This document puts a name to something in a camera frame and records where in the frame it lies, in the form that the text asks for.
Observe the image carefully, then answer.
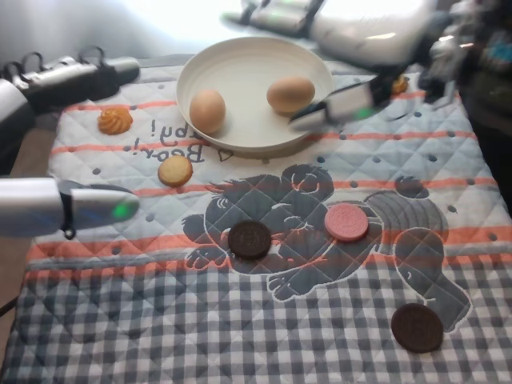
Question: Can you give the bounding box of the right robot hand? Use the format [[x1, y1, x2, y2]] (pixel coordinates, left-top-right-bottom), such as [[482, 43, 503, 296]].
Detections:
[[222, 0, 436, 134]]

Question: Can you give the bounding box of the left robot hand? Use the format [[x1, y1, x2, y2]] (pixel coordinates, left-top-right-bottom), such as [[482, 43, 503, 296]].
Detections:
[[0, 46, 142, 241]]

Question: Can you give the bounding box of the brown egg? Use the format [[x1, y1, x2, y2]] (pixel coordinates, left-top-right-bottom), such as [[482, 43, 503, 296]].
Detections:
[[189, 89, 227, 135], [266, 76, 316, 114]]

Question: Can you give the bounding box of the cream round bowl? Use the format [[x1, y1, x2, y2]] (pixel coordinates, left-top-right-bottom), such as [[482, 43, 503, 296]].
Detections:
[[175, 36, 334, 158]]

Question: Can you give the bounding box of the round tan biscuit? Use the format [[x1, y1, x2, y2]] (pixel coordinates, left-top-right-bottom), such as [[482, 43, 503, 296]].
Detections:
[[157, 154, 194, 188]]

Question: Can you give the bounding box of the pink sandwich cookie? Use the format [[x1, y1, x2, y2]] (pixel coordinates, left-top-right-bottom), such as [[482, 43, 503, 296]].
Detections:
[[324, 202, 370, 244]]

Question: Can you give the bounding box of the dark chocolate sandwich cookie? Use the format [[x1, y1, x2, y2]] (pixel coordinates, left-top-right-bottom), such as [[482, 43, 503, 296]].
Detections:
[[227, 219, 273, 260], [390, 302, 445, 354]]

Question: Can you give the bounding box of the grey quilt with bear print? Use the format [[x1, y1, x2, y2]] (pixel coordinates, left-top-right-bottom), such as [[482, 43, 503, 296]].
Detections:
[[0, 55, 512, 384]]

